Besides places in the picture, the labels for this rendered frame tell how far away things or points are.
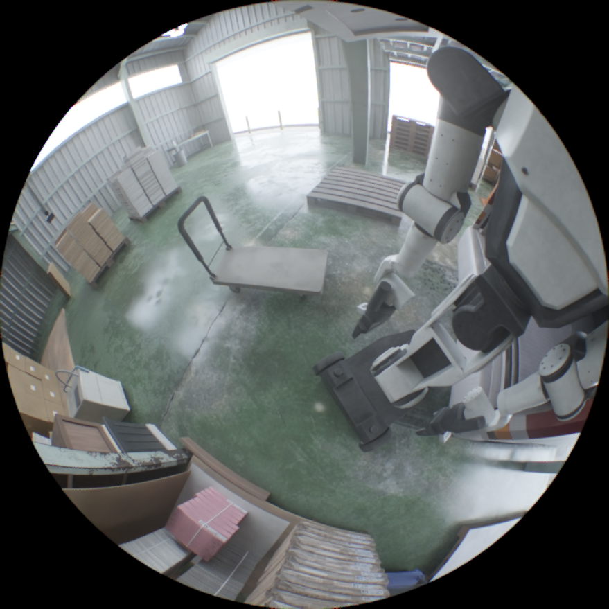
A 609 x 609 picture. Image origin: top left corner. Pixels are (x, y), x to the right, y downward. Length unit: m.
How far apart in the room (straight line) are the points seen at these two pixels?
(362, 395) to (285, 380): 0.50
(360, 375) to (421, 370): 0.57
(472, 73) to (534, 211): 0.20
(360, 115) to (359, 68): 0.89
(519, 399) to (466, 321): 0.23
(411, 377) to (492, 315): 0.30
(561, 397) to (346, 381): 0.94
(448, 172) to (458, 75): 0.17
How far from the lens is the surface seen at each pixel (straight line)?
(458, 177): 0.39
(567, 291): 0.31
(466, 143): 0.38
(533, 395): 0.50
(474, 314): 0.41
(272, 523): 1.42
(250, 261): 1.55
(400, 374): 0.57
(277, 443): 1.29
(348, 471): 1.32
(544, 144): 0.28
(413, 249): 0.47
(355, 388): 1.07
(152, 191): 4.51
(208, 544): 1.22
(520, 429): 0.84
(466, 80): 0.36
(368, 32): 1.38
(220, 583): 1.41
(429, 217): 0.39
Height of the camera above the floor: 1.24
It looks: 59 degrees down
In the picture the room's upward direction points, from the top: 10 degrees counter-clockwise
